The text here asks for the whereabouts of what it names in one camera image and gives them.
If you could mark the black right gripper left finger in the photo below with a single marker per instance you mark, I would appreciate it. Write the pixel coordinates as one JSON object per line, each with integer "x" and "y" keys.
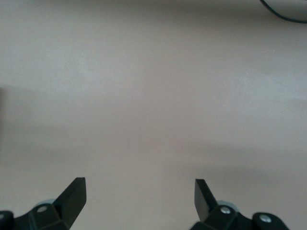
{"x": 69, "y": 203}

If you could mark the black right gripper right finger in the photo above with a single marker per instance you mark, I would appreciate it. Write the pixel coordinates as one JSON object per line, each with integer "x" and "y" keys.
{"x": 206, "y": 206}

